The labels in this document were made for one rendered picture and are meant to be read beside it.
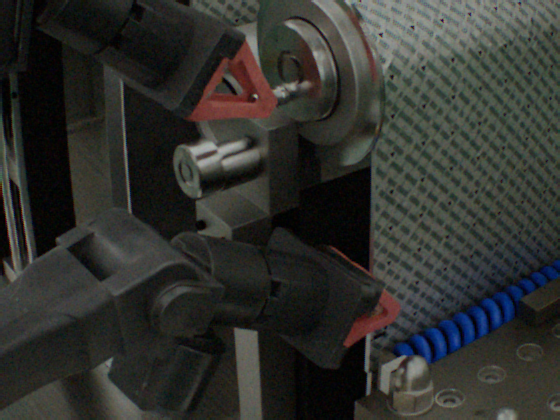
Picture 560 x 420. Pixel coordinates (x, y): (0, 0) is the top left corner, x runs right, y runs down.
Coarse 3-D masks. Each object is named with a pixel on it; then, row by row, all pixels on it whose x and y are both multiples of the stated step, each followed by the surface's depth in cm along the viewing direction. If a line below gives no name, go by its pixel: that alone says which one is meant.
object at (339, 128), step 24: (288, 0) 83; (312, 0) 81; (264, 24) 87; (336, 24) 80; (336, 48) 81; (360, 72) 80; (360, 96) 81; (336, 120) 83; (360, 120) 82; (336, 144) 84
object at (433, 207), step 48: (432, 144) 86; (480, 144) 89; (528, 144) 93; (384, 192) 85; (432, 192) 88; (480, 192) 91; (528, 192) 95; (384, 240) 87; (432, 240) 90; (480, 240) 94; (528, 240) 98; (432, 288) 92; (480, 288) 96; (384, 336) 91
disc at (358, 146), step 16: (272, 0) 87; (336, 0) 80; (352, 16) 79; (352, 32) 80; (368, 32) 78; (368, 48) 79; (368, 64) 79; (368, 80) 80; (384, 80) 79; (368, 96) 80; (384, 96) 79; (368, 112) 81; (384, 112) 80; (368, 128) 82; (304, 144) 89; (352, 144) 84; (368, 144) 82; (336, 160) 86; (352, 160) 85
